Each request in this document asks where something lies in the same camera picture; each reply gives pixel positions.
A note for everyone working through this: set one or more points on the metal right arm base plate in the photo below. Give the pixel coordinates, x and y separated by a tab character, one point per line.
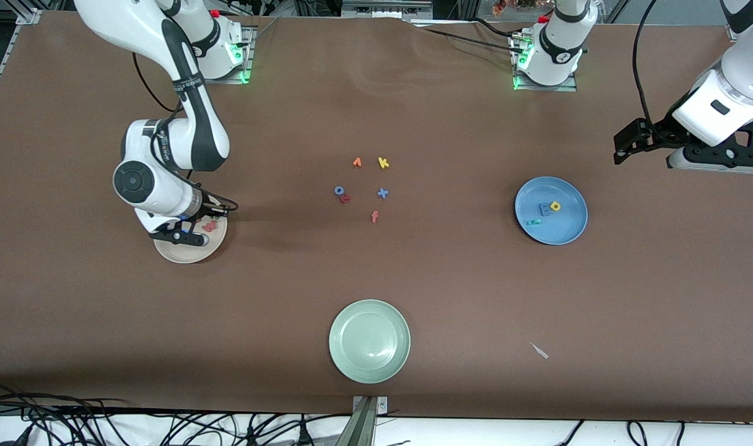
248	62

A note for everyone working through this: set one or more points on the beige plate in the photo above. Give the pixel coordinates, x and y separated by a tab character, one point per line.
194	254

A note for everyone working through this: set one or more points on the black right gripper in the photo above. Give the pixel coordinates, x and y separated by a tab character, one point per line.
207	213

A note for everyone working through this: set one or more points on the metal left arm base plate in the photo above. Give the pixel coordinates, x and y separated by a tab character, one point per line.
568	88

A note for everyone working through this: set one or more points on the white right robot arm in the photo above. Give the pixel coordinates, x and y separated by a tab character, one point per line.
191	124

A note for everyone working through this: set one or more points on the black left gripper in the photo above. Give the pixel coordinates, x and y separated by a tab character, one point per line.
660	132

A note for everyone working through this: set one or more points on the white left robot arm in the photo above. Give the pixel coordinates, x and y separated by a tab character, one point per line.
723	105

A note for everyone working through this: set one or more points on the brown paper table cover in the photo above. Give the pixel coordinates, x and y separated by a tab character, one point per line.
104	310

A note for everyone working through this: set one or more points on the blue letter m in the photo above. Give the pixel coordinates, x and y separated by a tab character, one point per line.
544	209

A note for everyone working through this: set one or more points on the blue plate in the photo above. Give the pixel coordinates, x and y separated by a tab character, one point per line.
565	226

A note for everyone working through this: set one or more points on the white paper scrap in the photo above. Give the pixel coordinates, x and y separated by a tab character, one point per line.
539	351

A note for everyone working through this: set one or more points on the pink letter w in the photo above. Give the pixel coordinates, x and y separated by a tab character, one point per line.
210	227

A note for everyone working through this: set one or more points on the metal table edge bracket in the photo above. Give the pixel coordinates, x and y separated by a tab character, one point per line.
364	427

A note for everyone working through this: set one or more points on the green plate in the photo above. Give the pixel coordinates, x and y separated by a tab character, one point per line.
369	342

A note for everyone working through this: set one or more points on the grey background equipment box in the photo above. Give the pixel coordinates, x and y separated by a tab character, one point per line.
386	7

